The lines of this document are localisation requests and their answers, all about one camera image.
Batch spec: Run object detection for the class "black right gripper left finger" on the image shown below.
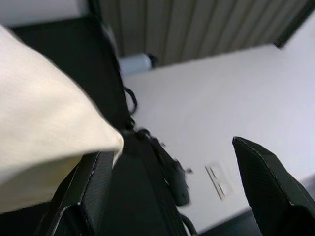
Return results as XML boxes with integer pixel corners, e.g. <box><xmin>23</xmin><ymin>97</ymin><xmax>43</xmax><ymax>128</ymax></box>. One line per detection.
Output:
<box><xmin>33</xmin><ymin>149</ymin><xmax>115</xmax><ymax>236</ymax></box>

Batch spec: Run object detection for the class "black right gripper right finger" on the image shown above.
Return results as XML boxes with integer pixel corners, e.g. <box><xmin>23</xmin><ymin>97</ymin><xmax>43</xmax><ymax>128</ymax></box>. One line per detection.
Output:
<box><xmin>232</xmin><ymin>136</ymin><xmax>315</xmax><ymax>236</ymax></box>

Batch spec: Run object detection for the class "cream cartoon print quilt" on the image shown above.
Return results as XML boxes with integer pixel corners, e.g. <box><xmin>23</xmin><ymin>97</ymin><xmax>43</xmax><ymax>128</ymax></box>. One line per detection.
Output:
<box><xmin>0</xmin><ymin>24</ymin><xmax>124</xmax><ymax>213</ymax></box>

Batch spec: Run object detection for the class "large black fabric bag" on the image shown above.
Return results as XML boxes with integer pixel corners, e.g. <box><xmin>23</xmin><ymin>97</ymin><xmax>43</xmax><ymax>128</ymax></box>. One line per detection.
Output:
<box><xmin>9</xmin><ymin>16</ymin><xmax>197</xmax><ymax>236</ymax></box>

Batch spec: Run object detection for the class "white bottle with dark cap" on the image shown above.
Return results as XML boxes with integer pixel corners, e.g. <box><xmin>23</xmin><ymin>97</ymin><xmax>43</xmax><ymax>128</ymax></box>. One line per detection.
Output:
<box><xmin>120</xmin><ymin>53</ymin><xmax>158</xmax><ymax>76</ymax></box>

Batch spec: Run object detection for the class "white wall socket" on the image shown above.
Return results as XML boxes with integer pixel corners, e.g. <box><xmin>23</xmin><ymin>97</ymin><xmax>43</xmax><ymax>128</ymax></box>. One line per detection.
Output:
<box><xmin>204</xmin><ymin>161</ymin><xmax>234</xmax><ymax>201</ymax></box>

